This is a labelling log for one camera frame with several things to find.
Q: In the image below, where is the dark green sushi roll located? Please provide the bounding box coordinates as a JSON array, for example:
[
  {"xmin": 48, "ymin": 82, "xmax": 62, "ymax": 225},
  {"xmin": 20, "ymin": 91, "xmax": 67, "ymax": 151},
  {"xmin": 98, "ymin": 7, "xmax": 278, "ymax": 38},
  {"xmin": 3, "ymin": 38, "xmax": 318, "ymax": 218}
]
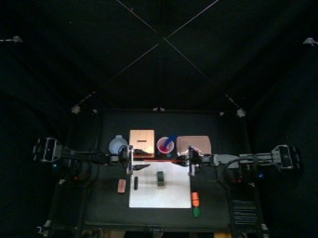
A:
[{"xmin": 155, "ymin": 170, "xmax": 167, "ymax": 187}]

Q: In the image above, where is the light wooden box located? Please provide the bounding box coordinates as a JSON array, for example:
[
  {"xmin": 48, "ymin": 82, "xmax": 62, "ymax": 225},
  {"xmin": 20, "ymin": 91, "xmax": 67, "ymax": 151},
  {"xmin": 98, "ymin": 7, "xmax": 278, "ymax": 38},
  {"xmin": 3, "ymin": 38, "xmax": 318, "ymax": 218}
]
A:
[{"xmin": 128, "ymin": 129, "xmax": 156, "ymax": 155}]

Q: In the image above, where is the blue spoon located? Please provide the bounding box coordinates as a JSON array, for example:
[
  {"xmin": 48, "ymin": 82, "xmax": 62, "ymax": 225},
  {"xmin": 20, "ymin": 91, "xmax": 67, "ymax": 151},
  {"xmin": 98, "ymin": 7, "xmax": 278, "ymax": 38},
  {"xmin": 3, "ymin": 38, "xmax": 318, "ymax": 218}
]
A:
[{"xmin": 164, "ymin": 134, "xmax": 179, "ymax": 151}]

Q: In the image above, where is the salmon pink toy food piece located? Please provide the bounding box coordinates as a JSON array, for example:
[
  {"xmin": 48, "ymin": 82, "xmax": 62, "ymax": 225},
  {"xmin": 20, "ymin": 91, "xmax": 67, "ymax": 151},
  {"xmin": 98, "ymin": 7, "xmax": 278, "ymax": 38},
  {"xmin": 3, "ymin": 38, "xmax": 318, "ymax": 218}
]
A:
[{"xmin": 116, "ymin": 178, "xmax": 127, "ymax": 194}]

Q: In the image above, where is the black panel with white text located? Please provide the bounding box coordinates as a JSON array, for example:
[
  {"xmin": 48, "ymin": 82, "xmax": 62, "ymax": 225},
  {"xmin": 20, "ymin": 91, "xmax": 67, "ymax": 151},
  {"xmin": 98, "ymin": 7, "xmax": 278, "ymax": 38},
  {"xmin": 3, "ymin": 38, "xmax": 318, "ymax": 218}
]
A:
[{"xmin": 230, "ymin": 198, "xmax": 261, "ymax": 227}]

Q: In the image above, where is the pinkish brown square plate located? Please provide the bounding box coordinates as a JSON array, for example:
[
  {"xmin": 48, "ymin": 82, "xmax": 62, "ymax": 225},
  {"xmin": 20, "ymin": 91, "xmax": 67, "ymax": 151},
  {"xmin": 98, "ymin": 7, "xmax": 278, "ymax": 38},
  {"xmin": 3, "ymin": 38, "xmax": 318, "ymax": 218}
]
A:
[{"xmin": 175, "ymin": 135, "xmax": 213, "ymax": 156}]

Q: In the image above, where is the orange toy carrot green top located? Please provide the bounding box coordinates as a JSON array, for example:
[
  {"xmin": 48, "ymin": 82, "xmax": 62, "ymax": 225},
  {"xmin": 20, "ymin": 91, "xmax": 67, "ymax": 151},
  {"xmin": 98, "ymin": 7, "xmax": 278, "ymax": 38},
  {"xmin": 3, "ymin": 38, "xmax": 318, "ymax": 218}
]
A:
[{"xmin": 190, "ymin": 192, "xmax": 202, "ymax": 218}]

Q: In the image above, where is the white cutting board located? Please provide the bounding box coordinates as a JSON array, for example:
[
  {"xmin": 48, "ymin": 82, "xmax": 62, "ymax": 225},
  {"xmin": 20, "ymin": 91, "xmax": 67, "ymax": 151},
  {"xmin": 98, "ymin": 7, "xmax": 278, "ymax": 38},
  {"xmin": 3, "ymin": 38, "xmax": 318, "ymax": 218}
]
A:
[{"xmin": 128, "ymin": 160, "xmax": 192, "ymax": 209}]

